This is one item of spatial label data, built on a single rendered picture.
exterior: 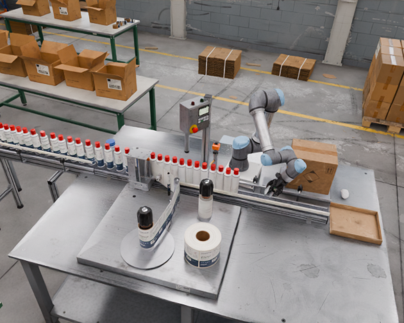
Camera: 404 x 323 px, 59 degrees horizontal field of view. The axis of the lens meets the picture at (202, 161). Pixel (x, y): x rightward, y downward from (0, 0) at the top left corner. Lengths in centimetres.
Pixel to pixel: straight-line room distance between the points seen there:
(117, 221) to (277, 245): 98
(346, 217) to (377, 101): 296
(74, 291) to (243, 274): 130
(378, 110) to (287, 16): 289
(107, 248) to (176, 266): 41
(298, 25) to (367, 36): 123
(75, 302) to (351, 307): 177
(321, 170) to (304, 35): 513
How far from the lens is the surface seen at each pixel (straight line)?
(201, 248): 193
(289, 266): 218
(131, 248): 212
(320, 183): 260
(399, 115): 541
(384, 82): 521
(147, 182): 244
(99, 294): 280
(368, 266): 234
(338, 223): 251
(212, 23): 783
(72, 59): 428
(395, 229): 394
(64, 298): 284
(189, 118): 220
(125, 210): 235
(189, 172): 242
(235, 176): 234
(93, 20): 636
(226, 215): 231
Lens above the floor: 251
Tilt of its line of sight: 37 degrees down
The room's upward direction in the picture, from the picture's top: 2 degrees clockwise
